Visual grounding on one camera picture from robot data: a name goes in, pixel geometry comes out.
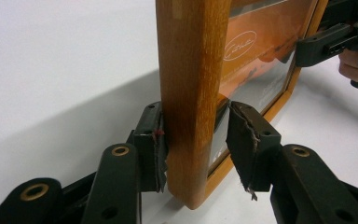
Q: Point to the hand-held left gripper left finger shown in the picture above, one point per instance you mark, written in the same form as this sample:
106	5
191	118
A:
149	146

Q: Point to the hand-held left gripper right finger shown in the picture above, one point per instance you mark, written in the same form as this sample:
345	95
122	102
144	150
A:
248	146

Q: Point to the wooden picture frame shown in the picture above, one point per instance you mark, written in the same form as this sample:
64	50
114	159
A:
192	93

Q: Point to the white table sheet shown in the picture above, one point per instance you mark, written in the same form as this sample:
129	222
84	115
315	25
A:
49	62

